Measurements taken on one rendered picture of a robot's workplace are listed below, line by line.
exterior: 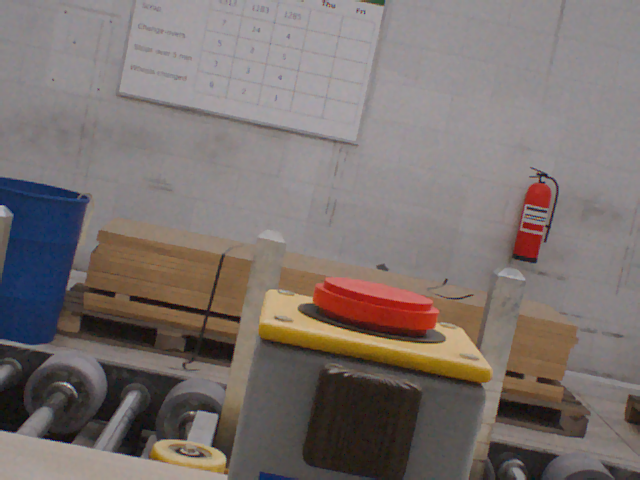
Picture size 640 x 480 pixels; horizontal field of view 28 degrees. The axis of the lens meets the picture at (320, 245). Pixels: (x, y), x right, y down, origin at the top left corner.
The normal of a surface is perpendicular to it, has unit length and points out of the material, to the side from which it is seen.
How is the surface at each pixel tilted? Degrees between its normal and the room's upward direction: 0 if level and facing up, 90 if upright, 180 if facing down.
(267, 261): 90
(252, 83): 90
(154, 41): 90
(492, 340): 90
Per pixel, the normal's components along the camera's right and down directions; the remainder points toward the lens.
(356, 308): -0.33, 0.03
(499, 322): 0.01, 0.10
